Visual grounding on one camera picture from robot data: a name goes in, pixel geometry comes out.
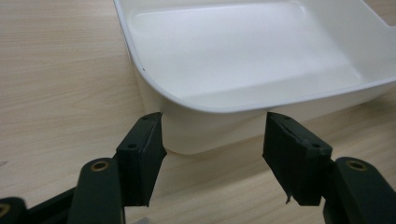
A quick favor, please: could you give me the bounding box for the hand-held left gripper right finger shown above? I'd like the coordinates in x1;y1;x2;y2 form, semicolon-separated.
262;111;333;207

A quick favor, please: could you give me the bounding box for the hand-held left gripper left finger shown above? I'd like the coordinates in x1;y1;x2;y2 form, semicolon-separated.
113;112;167;208

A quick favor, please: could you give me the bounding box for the white plastic bin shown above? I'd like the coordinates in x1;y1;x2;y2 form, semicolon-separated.
113;0;396;156

